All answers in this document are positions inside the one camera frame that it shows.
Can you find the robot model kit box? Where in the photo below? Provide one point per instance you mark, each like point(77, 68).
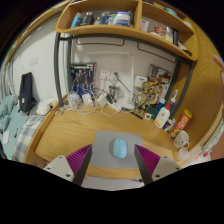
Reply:
point(83, 78)

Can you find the light blue computer mouse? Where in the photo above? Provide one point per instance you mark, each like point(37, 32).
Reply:
point(120, 148)

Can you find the metal cup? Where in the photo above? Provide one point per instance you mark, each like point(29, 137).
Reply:
point(114, 92)

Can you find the clear plastic cup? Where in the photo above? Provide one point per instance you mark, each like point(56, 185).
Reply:
point(183, 154)

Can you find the tan robot figurine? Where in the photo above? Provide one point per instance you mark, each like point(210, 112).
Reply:
point(144, 96)

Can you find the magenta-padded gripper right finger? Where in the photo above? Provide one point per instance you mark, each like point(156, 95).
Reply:
point(164, 166)

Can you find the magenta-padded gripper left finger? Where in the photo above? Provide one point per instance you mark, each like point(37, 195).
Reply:
point(61, 166)

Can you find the white power strip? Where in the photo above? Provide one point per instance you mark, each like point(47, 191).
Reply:
point(114, 106)

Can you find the red and yellow snack can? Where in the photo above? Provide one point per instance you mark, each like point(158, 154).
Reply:
point(181, 123)

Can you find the white pump lotion bottle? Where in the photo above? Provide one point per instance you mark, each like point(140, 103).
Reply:
point(162, 116)

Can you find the white mug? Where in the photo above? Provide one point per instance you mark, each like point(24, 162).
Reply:
point(181, 139)

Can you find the wooden shelf unit with items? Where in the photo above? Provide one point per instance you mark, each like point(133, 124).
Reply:
point(126, 31)

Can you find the clear plastic container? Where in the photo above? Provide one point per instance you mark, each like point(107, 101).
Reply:
point(73, 99)

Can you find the grey mouse pad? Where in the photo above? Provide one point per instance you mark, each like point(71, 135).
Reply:
point(101, 146)

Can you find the white charger block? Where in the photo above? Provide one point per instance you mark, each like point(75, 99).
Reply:
point(87, 100)

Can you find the teal and plaid bedding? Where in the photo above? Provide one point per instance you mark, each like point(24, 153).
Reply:
point(13, 126)

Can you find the person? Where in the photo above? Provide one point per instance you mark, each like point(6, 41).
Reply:
point(218, 140)

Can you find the small white desk clock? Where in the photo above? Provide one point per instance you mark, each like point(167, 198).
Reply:
point(148, 116)

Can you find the white desk lamp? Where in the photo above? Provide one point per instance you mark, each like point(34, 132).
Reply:
point(126, 103)

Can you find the black backpack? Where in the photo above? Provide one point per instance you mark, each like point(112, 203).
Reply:
point(26, 93)

